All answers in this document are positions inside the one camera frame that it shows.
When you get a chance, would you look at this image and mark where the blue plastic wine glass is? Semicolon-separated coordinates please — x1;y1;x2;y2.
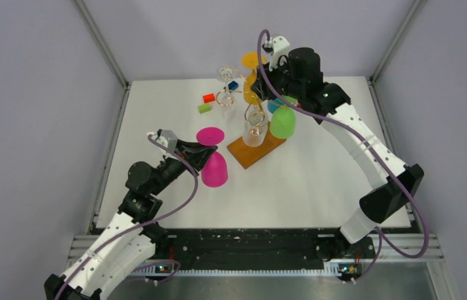
266;98;284;114

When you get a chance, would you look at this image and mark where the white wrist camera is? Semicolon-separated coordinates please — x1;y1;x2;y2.
147;129;179;158
262;35;291;72

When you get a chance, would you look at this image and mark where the yellow plastic wine glass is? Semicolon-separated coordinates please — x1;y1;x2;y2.
241;52;262;105

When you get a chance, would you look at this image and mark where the blue toy brick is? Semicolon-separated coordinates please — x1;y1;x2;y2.
227;80;239;91

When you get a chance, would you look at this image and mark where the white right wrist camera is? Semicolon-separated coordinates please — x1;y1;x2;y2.
262;35;291;72

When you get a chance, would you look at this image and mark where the pink plastic wine glass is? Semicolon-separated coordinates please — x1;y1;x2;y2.
196;127;229;188

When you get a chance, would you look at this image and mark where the clear tall wine glass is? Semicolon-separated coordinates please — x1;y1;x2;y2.
216;66;237;122

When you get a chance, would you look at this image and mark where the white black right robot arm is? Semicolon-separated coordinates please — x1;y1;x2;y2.
251;46;424;258

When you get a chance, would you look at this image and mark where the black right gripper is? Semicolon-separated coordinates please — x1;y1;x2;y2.
251;56;304;101

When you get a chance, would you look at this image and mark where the green plastic wine glass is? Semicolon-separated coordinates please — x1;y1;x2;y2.
269;104;296;139

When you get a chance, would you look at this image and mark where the clear glass tumbler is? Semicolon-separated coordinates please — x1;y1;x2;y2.
242;109;268;148

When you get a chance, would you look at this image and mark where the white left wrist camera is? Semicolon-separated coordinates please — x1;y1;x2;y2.
147;129;179;158

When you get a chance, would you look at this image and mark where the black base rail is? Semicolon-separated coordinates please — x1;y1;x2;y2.
150;228;375;273

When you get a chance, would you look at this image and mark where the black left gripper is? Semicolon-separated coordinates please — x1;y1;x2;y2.
149;139;218;196

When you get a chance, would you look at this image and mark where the light green toy block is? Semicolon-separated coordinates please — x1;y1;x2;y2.
198;103;212;114

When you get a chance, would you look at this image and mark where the orange red toy block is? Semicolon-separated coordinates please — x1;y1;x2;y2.
203;93;216;104

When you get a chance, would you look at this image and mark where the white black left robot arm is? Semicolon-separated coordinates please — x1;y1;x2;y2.
44;130;218;299

